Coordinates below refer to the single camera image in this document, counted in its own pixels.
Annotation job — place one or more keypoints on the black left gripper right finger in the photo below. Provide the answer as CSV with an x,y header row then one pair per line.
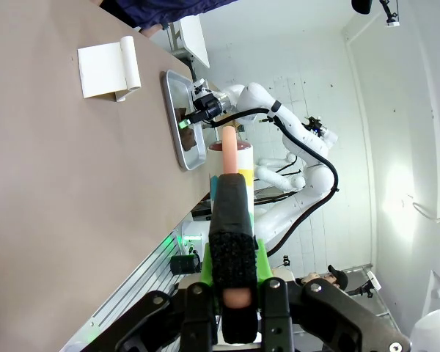
x,y
278,315

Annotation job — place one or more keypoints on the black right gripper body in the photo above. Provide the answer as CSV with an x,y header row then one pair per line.
x,y
209,108

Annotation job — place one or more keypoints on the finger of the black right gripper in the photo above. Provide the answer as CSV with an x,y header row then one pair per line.
x,y
191,116
185,124

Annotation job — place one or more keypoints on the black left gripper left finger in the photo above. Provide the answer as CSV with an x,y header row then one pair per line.
x,y
196,315

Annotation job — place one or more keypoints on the brown towel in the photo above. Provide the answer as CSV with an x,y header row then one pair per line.
x,y
188,139

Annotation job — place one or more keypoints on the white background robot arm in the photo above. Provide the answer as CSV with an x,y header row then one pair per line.
x,y
278,177

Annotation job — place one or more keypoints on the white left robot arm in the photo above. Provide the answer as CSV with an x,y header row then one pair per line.
x,y
434,331

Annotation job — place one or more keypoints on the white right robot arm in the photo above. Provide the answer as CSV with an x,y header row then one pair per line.
x,y
297,124

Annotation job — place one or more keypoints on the person's left hand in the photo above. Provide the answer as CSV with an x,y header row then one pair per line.
x,y
150,31

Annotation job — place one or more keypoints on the silver metal tray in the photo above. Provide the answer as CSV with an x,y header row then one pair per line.
x,y
176,121

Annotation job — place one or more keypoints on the seated person with cap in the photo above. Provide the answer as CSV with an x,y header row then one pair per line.
x,y
328,278

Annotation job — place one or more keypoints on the large white table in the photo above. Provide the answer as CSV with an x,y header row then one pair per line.
x,y
195,40

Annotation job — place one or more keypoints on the black wrist watch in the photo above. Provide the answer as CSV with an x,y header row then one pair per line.
x,y
164,26

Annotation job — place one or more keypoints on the white paper towel roll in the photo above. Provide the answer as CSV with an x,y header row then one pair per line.
x,y
106,69

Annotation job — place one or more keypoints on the dark blue jacket torso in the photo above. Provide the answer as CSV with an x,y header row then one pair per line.
x,y
161,11

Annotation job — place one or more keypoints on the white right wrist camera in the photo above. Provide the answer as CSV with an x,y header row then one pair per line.
x,y
200,88

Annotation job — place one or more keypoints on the aluminium frame rail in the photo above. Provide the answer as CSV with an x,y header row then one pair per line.
x,y
132,282

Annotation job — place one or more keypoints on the black camera on tripod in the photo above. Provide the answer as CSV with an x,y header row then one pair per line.
x,y
363,287

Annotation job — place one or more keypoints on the black mounted ceiling camera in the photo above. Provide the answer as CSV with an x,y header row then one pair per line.
x,y
389,14

